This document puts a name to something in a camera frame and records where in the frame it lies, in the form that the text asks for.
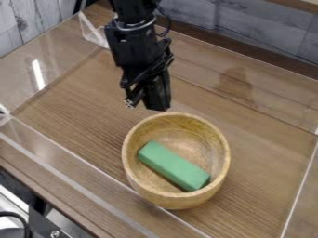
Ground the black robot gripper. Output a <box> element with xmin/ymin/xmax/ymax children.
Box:
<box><xmin>104</xmin><ymin>19</ymin><xmax>174</xmax><ymax>112</ymax></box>

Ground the wooden oval bowl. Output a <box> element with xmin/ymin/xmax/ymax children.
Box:
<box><xmin>122</xmin><ymin>112</ymin><xmax>231</xmax><ymax>210</ymax></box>

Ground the green rectangular block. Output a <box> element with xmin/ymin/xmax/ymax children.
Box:
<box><xmin>138</xmin><ymin>140</ymin><xmax>211</xmax><ymax>192</ymax></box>

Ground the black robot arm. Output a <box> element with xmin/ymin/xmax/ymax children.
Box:
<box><xmin>104</xmin><ymin>0</ymin><xmax>174</xmax><ymax>112</ymax></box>

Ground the clear acrylic corner bracket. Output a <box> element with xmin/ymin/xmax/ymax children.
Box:
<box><xmin>79</xmin><ymin>11</ymin><xmax>110</xmax><ymax>49</ymax></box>

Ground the clear acrylic enclosure wall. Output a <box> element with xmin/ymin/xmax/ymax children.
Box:
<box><xmin>0</xmin><ymin>19</ymin><xmax>318</xmax><ymax>238</ymax></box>

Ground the black metal bracket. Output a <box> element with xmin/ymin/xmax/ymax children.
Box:
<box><xmin>27</xmin><ymin>206</ymin><xmax>83</xmax><ymax>238</ymax></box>

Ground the black cable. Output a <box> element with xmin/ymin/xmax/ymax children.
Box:
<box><xmin>0</xmin><ymin>211</ymin><xmax>30</xmax><ymax>238</ymax></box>

